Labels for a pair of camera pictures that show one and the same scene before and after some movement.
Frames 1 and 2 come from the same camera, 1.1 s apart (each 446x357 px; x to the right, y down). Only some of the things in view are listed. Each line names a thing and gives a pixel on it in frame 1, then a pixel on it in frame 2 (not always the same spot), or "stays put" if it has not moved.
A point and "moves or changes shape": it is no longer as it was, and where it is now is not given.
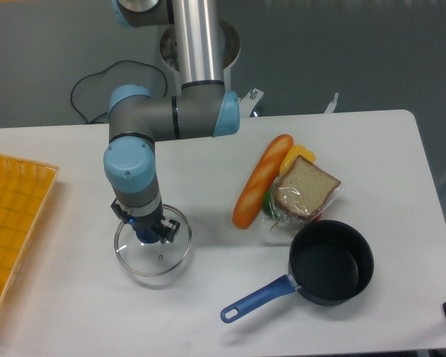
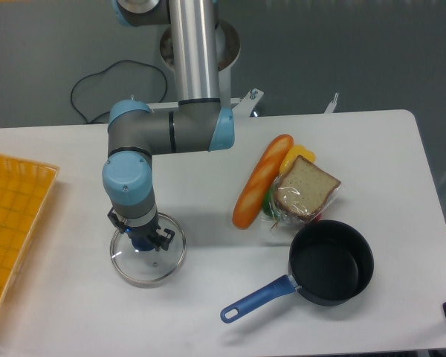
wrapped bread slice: (299, 194) stays put
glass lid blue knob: (154, 258) moves or changes shape
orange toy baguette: (262, 178) stays put
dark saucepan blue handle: (331, 262) stays put
